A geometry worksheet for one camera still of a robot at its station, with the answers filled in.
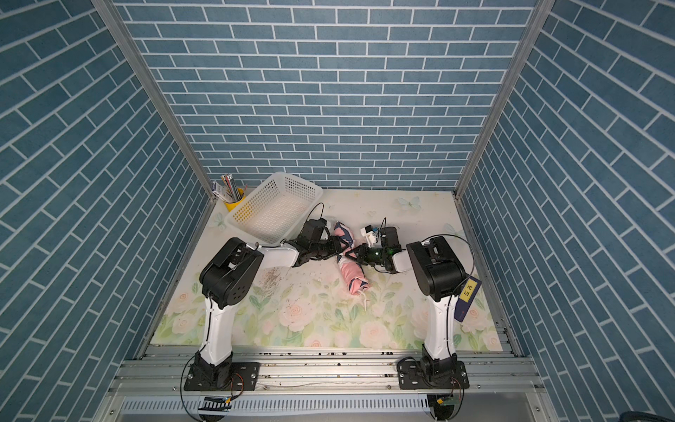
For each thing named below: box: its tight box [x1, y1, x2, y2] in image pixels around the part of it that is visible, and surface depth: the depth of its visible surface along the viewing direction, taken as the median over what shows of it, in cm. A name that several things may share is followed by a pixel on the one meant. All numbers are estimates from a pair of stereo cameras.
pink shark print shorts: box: [333, 221, 371, 296], surface depth 91 cm
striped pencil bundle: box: [220, 173, 244, 203], surface depth 107 cm
